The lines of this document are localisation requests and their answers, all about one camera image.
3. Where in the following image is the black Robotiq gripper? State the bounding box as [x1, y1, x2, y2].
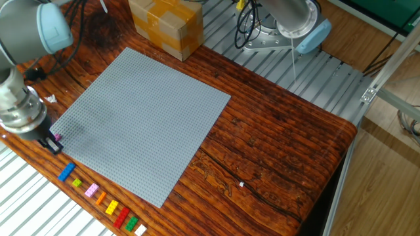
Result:
[18, 116, 64, 155]

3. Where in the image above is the long blue Lego brick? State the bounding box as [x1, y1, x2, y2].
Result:
[57, 162, 77, 182]

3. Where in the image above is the pink Lego brick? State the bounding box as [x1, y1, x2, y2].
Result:
[84, 182, 100, 198]

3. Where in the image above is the thin orange Lego brick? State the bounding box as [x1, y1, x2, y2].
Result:
[94, 191, 108, 206]

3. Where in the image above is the yellow Lego brick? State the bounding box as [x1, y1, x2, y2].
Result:
[104, 199, 119, 216]

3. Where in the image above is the grey Lego baseplate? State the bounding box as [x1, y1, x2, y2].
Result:
[49, 47, 232, 208]

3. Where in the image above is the long red Lego brick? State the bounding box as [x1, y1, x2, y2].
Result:
[112, 206, 131, 229]

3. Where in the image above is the green Lego brick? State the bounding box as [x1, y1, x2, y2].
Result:
[125, 216, 140, 233]

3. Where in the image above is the taped cardboard box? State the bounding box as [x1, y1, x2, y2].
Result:
[127, 0, 205, 62]

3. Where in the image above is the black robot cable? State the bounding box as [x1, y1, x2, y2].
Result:
[22, 0, 89, 83]
[234, 0, 263, 50]

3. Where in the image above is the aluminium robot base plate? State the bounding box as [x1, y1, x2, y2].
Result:
[242, 16, 298, 52]

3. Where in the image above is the aluminium frame beam with bracket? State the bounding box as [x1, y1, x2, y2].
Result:
[360, 22, 420, 105]

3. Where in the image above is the grey cable coil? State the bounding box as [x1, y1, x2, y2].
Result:
[396, 104, 420, 147]

